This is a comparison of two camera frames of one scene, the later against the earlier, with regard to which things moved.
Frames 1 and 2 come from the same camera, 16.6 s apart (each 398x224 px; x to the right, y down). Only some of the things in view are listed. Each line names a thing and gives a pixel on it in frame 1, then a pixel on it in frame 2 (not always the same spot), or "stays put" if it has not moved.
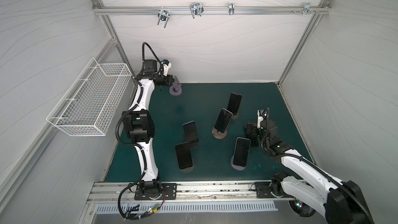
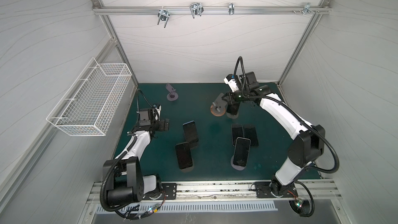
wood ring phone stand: [218, 134] to [218, 107]
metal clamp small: [231, 8] stays put
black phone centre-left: [189, 131] stays put
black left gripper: [169, 79] to [161, 127]
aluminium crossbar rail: [124, 10] stays put
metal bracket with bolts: [307, 9] stays put
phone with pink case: [223, 120] to [237, 131]
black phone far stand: [234, 103] stays put
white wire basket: [89, 105] stays put
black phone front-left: [184, 155] stays put
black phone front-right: [241, 151] stays put
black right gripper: [250, 129] to [232, 108]
